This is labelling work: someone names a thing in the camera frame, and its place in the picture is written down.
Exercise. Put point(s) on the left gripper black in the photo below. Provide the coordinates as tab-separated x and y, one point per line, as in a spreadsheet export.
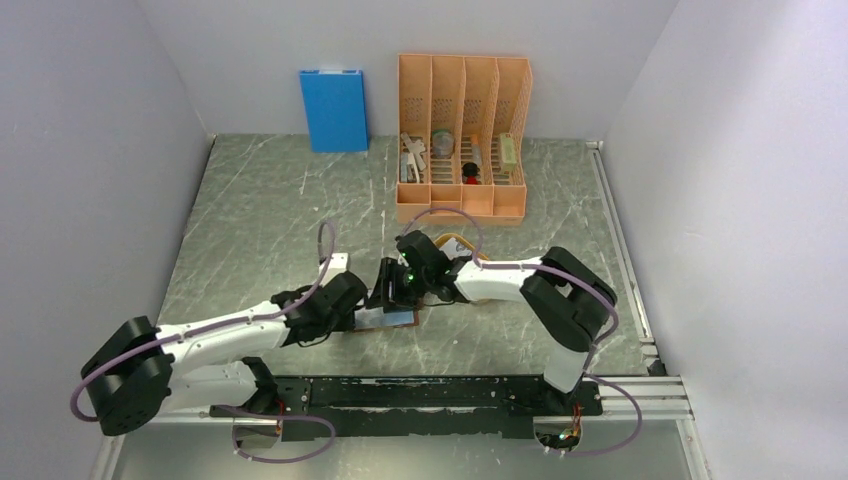
346	321

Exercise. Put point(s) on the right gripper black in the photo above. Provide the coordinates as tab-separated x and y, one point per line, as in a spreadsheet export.
388	272

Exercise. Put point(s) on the brown leather card holder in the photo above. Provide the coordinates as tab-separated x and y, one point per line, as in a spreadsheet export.
378	319

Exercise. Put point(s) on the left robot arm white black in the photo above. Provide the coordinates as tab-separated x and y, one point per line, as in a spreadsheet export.
143	370

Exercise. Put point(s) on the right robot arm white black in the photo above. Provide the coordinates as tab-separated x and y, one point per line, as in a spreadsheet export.
569	299

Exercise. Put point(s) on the credit cards stack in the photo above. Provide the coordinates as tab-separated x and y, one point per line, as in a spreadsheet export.
453	248

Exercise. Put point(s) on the yellow oval tray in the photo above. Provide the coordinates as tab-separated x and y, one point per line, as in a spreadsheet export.
444	237

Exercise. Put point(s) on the grey metal clips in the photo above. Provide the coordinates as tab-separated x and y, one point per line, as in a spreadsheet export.
413	153

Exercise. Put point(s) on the black red small object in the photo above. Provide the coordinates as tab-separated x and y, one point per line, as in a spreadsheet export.
471	173

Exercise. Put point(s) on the grey round tin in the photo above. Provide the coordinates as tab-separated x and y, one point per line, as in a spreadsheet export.
442	143

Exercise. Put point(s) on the orange glue stick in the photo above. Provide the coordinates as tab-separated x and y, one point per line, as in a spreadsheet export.
476	150

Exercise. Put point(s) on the orange desk organizer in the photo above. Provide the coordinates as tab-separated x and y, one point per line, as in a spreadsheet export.
483	95

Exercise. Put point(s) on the green eraser block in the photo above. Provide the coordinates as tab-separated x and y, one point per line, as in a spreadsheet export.
508	153

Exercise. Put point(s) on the blue box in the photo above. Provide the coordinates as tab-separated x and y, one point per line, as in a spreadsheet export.
335	108

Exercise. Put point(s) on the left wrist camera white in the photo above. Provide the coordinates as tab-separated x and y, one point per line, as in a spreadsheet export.
338	261

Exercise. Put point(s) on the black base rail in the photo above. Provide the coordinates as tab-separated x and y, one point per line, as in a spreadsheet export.
419	405

